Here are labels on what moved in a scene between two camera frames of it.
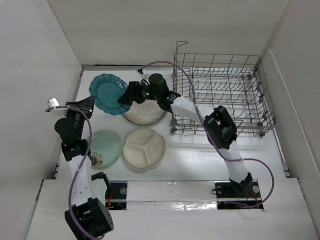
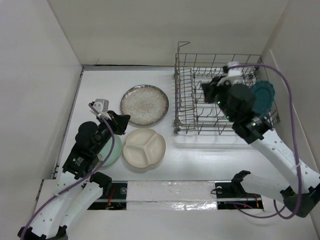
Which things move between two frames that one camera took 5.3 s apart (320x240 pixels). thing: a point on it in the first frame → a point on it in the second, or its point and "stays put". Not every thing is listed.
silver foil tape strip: (171, 195) stays put
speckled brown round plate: (148, 113) stays put
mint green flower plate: (106, 148) stays put
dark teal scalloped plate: (106, 89) → (263, 92)
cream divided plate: (143, 148) stays put
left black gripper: (85, 105) → (119, 121)
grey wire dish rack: (235, 81) stays put
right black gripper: (133, 94) → (209, 88)
